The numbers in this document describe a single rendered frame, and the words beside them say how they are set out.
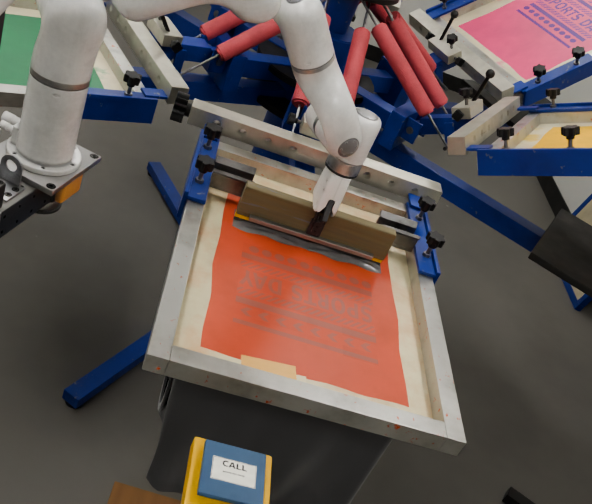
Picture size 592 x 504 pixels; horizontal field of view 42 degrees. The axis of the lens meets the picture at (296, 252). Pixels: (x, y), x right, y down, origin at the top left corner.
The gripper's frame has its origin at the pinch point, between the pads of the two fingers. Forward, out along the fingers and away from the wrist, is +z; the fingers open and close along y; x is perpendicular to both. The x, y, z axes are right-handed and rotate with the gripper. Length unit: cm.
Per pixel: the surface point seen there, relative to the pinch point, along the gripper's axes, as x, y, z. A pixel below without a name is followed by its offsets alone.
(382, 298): 18.0, 12.3, 5.4
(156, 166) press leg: -40, -163, 95
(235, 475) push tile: -11, 70, 4
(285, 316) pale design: -4.1, 28.2, 5.7
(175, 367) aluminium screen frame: -24, 52, 4
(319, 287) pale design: 3.1, 15.4, 5.6
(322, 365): 3.6, 39.1, 5.7
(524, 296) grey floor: 153, -162, 99
